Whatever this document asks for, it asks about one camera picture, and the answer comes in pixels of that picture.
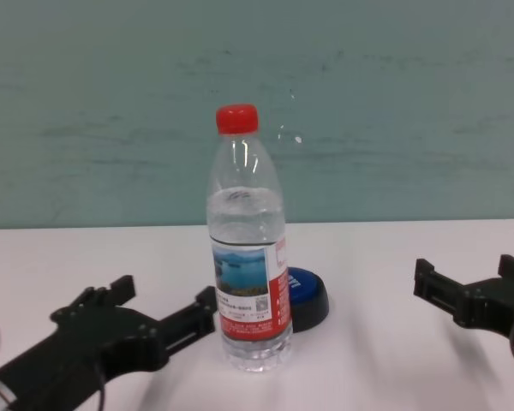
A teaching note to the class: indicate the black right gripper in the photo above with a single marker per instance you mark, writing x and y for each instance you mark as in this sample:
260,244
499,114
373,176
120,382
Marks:
492,304

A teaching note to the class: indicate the clear water bottle red cap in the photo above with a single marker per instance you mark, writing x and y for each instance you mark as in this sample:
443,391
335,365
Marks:
248,257

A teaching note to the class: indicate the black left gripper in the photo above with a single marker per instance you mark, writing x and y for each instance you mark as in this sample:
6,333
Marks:
90,342

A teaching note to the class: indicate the blue button black base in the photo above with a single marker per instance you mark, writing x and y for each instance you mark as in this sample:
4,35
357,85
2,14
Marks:
310,299

